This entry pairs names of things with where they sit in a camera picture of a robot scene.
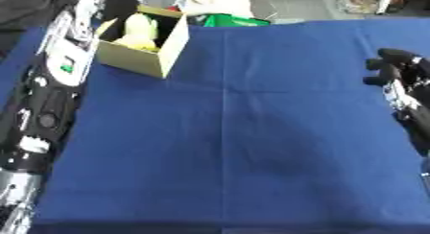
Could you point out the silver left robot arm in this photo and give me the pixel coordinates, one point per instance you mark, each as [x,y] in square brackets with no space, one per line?
[56,62]

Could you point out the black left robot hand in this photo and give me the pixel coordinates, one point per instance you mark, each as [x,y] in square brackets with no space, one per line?
[120,6]

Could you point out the white pole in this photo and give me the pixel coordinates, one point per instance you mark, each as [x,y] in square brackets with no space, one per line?
[386,1]

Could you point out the yellow soft toy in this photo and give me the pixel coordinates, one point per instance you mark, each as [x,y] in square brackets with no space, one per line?
[139,31]

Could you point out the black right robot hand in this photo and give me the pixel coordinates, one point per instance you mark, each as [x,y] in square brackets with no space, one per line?
[398,60]

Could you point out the tan cardboard box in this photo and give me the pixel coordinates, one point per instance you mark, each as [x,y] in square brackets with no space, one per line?
[137,60]

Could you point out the green bag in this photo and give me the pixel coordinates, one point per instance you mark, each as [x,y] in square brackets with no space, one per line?
[232,21]

